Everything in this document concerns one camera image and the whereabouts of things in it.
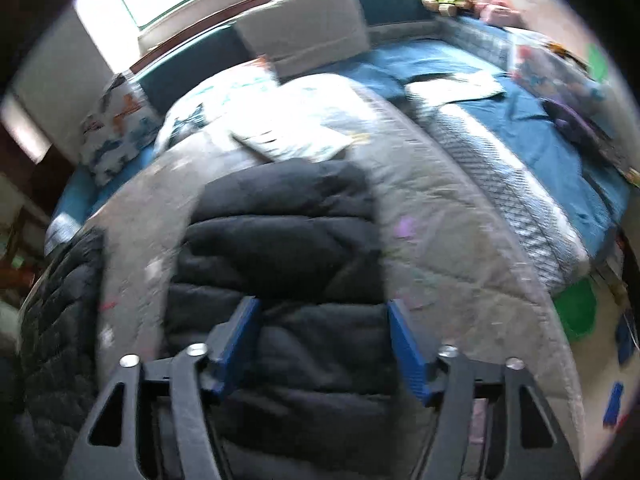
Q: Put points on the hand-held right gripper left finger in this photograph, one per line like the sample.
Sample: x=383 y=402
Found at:
x=242 y=340

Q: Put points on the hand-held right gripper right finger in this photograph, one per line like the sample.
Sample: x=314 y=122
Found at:
x=405 y=345

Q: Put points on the black puffer jacket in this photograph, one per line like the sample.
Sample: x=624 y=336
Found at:
x=280 y=240

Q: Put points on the grey printed quilt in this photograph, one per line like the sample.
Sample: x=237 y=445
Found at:
x=450 y=240

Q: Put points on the green plastic stool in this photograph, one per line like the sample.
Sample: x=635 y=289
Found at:
x=577 y=310

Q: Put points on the blue bed sheet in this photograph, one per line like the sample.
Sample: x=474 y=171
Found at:
x=500 y=185

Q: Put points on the thin book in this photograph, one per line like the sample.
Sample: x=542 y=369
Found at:
x=295 y=142

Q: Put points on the blue toy block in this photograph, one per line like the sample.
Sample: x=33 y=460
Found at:
x=614 y=405

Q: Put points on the butterfly print pillow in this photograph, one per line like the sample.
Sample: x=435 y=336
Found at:
x=117 y=130

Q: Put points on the white paper sheet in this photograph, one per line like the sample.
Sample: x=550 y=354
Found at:
x=455 y=87

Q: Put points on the purple cloth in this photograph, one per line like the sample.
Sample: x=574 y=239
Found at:
x=570 y=120

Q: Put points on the colourful printed pillow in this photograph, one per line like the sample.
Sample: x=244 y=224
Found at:
x=550 y=70

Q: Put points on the grey cushion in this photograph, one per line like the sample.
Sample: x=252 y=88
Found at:
x=305 y=25

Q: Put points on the pink plush toy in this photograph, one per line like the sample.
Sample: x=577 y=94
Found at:
x=492 y=10

